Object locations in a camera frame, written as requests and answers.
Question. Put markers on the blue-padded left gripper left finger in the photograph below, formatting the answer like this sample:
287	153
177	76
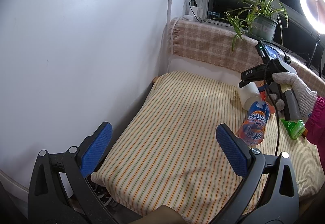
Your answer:
60	191

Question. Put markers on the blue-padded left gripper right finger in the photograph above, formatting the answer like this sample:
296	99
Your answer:
268	190

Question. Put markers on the white plastic cup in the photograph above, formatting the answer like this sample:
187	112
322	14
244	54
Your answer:
248	94

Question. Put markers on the pink sleeve right forearm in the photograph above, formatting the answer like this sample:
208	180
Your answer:
315	124

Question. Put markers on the green printed cup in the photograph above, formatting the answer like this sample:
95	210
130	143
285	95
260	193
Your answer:
294	129

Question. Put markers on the right hand in knit glove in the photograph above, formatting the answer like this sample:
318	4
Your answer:
306	98

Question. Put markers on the plaid beige sill cloth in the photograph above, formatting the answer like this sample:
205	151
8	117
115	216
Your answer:
202	57

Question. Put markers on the spider plant in grey pot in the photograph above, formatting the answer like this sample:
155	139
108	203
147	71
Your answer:
257	18

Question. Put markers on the sneaker under table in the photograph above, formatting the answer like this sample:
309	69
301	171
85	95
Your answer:
103	195

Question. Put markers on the white power strip with plugs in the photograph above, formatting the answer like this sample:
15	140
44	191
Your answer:
195	12

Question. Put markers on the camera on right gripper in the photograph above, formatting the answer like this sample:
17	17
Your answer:
267	51

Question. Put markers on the ring light on tripod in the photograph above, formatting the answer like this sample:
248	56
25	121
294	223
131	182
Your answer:
312	10

